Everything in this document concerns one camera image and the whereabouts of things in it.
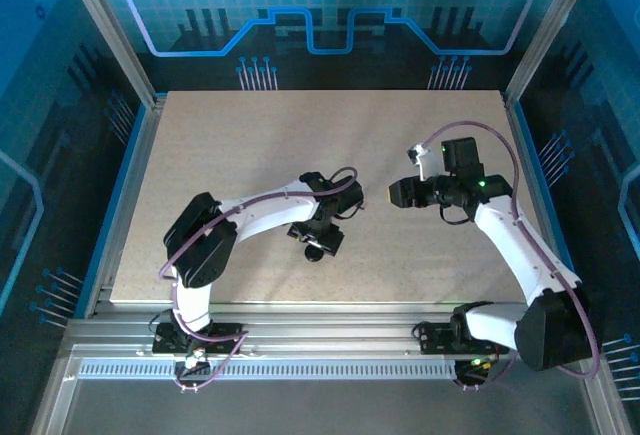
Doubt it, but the aluminium crossbeam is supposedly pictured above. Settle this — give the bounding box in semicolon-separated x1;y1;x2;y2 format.
64;301;599;361

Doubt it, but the small wiring connector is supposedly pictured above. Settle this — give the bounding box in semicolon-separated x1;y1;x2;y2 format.
459;353;496;372
180;347;210;372

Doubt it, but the aluminium framed clear panel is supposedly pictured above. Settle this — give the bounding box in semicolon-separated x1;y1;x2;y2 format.
29;344;634;435

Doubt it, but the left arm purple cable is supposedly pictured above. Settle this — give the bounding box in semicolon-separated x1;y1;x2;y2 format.
158;166;359;394

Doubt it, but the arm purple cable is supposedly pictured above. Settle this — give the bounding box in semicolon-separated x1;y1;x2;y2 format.
158;166;359;394
422;121;601;391

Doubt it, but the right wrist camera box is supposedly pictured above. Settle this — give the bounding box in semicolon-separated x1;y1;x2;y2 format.
407;142;442;182

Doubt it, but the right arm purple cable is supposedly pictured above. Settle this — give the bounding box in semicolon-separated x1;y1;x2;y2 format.
422;121;601;391

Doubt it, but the aluminium side rail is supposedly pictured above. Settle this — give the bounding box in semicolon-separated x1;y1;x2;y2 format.
82;94;169;319
501;92;586;319

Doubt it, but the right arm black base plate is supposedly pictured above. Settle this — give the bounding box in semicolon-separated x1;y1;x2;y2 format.
417;319;509;356

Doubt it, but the slotted grey cable duct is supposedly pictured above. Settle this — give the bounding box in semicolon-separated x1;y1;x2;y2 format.
77;360;459;382

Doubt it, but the aluminium corner post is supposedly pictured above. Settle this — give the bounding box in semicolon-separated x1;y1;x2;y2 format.
54;0;166;109
502;0;604;106

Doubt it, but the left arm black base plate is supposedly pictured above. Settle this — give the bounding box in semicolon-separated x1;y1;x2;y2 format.
152;322;246;355

